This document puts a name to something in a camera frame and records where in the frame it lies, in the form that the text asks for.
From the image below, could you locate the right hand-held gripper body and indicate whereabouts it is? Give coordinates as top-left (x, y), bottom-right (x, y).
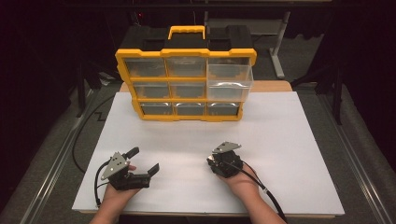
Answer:
top-left (206, 141), bottom-right (244, 179)

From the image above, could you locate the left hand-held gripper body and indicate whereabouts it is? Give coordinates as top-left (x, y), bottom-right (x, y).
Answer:
top-left (100, 151), bottom-right (150, 191)

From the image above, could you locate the clear plastic drawer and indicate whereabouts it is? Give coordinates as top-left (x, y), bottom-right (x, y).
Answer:
top-left (206, 63), bottom-right (254, 103)

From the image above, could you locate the yellow black drawer organizer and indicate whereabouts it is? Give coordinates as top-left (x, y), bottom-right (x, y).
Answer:
top-left (115, 25), bottom-right (258, 122)

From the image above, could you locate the person's right hand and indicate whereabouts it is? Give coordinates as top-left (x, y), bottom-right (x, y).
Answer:
top-left (217, 163), bottom-right (262, 201)

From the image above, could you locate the person's left hand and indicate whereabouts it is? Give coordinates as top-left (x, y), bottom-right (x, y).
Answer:
top-left (98, 164), bottom-right (142, 213)

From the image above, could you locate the white table board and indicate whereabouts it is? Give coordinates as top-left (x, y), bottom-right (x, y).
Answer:
top-left (72, 91), bottom-right (346, 217)

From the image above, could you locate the grid of clear drawers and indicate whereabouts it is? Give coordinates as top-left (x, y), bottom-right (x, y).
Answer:
top-left (124, 56), bottom-right (241, 117)

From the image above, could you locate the dark stand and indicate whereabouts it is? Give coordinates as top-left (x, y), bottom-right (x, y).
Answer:
top-left (75, 59), bottom-right (105, 119)
top-left (290, 62), bottom-right (344, 126)

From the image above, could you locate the white metal stand leg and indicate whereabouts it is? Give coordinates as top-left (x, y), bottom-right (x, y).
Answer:
top-left (269, 11), bottom-right (292, 80)

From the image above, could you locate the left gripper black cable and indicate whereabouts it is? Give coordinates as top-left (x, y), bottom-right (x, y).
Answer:
top-left (93, 160), bottom-right (113, 208)

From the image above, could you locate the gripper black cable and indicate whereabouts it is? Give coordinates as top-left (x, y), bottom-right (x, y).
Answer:
top-left (225, 160), bottom-right (288, 222)
top-left (93, 160), bottom-right (113, 208)

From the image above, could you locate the black floor cable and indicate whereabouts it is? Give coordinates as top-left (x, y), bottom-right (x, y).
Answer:
top-left (72, 94), bottom-right (117, 175)

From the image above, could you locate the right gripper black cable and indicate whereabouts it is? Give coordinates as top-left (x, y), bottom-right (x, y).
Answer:
top-left (225, 160), bottom-right (288, 222)

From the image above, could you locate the metal floor rail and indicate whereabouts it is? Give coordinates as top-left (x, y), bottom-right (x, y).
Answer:
top-left (19, 90), bottom-right (96, 224)
top-left (317, 92), bottom-right (396, 224)

